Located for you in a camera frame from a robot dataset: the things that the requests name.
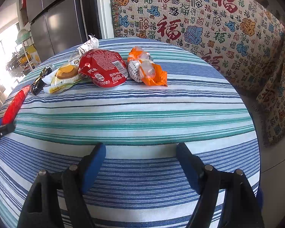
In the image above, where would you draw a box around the yellow pastry wrapper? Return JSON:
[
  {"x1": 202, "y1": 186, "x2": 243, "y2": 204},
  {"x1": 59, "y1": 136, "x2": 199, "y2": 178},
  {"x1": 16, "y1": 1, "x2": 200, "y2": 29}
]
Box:
[{"x1": 42, "y1": 63, "x2": 82, "y2": 94}]

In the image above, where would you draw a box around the black gold snack wrapper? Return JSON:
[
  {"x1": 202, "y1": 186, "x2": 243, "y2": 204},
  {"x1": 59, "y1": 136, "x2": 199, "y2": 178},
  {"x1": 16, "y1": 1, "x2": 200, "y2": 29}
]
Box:
[{"x1": 31, "y1": 67, "x2": 52, "y2": 96}]

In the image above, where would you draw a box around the small red wrapper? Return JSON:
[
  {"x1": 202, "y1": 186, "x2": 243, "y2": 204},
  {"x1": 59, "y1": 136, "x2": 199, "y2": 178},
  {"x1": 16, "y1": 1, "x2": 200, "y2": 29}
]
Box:
[{"x1": 2, "y1": 85, "x2": 31, "y2": 125}]

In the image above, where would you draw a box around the green shelf rack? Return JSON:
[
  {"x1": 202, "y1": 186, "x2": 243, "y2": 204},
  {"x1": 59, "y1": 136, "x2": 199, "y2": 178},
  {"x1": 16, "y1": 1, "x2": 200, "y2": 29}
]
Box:
[{"x1": 15, "y1": 29, "x2": 41, "y2": 75}]

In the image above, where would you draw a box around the red Coca-Cola wrapper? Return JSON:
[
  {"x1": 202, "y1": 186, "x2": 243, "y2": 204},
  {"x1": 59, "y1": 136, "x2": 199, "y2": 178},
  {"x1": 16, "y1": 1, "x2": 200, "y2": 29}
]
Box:
[{"x1": 78, "y1": 48, "x2": 129, "y2": 88}]

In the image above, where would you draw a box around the striped blue green tablecloth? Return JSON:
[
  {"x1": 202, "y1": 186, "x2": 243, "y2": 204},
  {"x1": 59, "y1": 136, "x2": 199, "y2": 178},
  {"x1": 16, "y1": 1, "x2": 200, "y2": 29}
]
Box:
[{"x1": 0, "y1": 38, "x2": 260, "y2": 227}]

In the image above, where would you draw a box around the stainless steel refrigerator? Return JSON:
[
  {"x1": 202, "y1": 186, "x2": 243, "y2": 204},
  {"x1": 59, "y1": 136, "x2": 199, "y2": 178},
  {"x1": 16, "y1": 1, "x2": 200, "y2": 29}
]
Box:
[{"x1": 25, "y1": 0, "x2": 87, "y2": 61}]

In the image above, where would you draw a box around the orange white wrapper ball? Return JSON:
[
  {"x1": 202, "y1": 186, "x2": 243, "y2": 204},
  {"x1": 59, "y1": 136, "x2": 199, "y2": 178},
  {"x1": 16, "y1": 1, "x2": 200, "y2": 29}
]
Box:
[{"x1": 127, "y1": 46, "x2": 167, "y2": 86}]

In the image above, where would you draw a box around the patterned Chinese character blanket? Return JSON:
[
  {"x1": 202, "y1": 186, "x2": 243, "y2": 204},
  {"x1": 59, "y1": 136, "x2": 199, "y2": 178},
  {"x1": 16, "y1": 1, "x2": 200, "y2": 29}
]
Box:
[{"x1": 111, "y1": 0, "x2": 285, "y2": 146}]

